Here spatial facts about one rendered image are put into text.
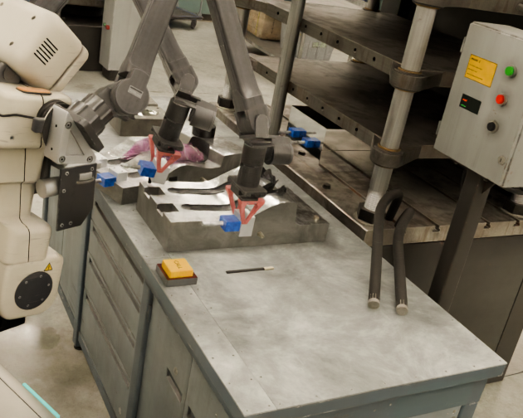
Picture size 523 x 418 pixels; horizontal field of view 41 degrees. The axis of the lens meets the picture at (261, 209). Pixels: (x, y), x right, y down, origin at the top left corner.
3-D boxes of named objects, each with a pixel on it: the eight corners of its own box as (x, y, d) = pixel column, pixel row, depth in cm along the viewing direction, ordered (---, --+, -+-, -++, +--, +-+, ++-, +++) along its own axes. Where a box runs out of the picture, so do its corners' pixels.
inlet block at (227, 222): (204, 238, 173) (207, 218, 171) (196, 229, 177) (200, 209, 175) (251, 235, 179) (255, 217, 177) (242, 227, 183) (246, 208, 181)
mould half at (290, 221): (166, 252, 185) (173, 206, 180) (135, 209, 206) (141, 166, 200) (325, 240, 209) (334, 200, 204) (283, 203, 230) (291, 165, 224)
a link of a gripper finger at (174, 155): (165, 165, 198) (176, 136, 194) (173, 178, 192) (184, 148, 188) (143, 161, 194) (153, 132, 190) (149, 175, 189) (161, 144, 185)
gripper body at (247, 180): (248, 182, 181) (254, 155, 178) (266, 198, 173) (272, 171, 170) (226, 182, 178) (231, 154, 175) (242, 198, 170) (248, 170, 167)
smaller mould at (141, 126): (119, 136, 259) (121, 118, 256) (108, 122, 270) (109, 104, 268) (171, 137, 268) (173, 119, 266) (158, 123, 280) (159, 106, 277)
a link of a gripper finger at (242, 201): (247, 215, 182) (255, 182, 178) (260, 227, 176) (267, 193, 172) (223, 216, 178) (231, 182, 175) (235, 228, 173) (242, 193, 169)
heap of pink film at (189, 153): (149, 177, 214) (152, 153, 211) (116, 156, 225) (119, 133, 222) (213, 166, 232) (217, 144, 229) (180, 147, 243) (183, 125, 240)
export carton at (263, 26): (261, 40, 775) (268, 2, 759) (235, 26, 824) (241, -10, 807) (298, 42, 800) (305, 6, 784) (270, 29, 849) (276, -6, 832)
